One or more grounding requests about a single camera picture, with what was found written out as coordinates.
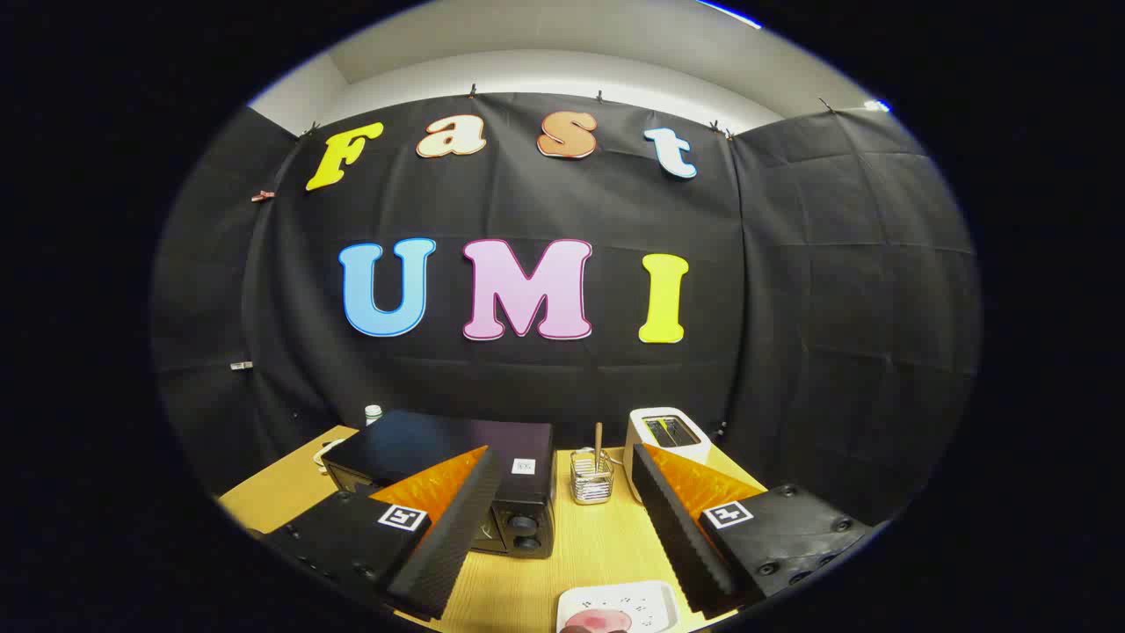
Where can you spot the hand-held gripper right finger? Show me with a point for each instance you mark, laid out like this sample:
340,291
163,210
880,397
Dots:
672,527

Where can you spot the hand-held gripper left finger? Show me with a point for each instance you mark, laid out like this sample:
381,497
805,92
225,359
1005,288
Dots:
457,527

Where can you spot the white patterned plate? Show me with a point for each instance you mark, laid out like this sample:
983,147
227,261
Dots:
642,600

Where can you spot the black toaster oven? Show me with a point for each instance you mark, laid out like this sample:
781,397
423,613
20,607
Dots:
439,435

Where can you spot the pink ham slice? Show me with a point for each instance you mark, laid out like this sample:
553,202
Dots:
598,622

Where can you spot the white toaster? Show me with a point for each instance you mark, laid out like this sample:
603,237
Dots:
696,454

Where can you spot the wooden stick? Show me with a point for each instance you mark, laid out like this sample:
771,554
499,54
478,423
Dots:
598,440

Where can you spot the black backdrop cloth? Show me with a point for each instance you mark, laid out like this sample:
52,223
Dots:
545,387

